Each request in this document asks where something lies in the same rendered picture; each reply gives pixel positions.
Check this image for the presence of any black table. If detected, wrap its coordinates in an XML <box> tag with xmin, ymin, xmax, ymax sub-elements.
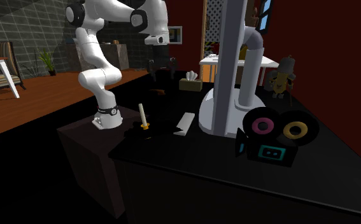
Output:
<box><xmin>108</xmin><ymin>69</ymin><xmax>361</xmax><ymax>224</ymax></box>

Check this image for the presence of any yellow banana figure with hat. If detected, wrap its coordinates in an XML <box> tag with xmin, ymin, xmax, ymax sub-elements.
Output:
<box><xmin>263</xmin><ymin>55</ymin><xmax>297</xmax><ymax>107</ymax></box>

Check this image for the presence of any green potted plant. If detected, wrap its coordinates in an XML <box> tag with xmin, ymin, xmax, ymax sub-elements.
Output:
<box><xmin>37</xmin><ymin>48</ymin><xmax>57</xmax><ymax>77</ymax></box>

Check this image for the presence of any large white grey stand appliance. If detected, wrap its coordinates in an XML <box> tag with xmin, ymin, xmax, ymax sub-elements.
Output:
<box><xmin>198</xmin><ymin>0</ymin><xmax>267</xmax><ymax>139</ymax></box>

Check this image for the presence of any cream candle with yellow holder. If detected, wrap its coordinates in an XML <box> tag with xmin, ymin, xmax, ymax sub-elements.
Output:
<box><xmin>138</xmin><ymin>103</ymin><xmax>150</xmax><ymax>130</ymax></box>

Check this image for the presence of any dark robot stand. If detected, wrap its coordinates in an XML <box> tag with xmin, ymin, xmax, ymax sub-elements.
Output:
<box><xmin>57</xmin><ymin>106</ymin><xmax>144</xmax><ymax>220</ymax></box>

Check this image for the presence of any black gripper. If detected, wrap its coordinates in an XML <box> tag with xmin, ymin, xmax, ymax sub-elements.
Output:
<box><xmin>147</xmin><ymin>44</ymin><xmax>178</xmax><ymax>82</ymax></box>

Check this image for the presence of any blue window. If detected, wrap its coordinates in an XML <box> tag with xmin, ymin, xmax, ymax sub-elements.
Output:
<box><xmin>258</xmin><ymin>0</ymin><xmax>274</xmax><ymax>36</ymax></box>

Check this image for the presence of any striped armchair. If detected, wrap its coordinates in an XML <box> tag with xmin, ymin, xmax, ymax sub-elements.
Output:
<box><xmin>0</xmin><ymin>41</ymin><xmax>27</xmax><ymax>100</ymax></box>

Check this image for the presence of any framed wall picture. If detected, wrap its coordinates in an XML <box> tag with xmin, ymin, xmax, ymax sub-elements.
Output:
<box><xmin>168</xmin><ymin>25</ymin><xmax>183</xmax><ymax>45</ymax></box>

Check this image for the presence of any patterned door with wooden frame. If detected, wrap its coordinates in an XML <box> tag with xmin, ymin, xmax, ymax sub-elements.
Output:
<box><xmin>200</xmin><ymin>0</ymin><xmax>227</xmax><ymax>63</ymax></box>

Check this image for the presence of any white flat remote control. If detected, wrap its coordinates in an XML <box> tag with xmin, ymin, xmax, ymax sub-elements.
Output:
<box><xmin>173</xmin><ymin>111</ymin><xmax>196</xmax><ymax>137</ymax></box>

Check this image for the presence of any brown stone sideboard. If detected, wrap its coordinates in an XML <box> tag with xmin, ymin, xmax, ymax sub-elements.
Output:
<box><xmin>65</xmin><ymin>39</ymin><xmax>131</xmax><ymax>72</ymax></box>

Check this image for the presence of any olive tissue box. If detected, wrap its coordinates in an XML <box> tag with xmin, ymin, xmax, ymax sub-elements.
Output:
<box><xmin>178</xmin><ymin>70</ymin><xmax>204</xmax><ymax>92</ymax></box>

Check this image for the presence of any white background table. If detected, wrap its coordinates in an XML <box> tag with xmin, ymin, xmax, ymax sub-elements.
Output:
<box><xmin>199</xmin><ymin>53</ymin><xmax>280</xmax><ymax>87</ymax></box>

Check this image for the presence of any black toy film camera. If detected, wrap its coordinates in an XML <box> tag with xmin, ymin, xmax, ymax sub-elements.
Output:
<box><xmin>234</xmin><ymin>106</ymin><xmax>320</xmax><ymax>168</ymax></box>

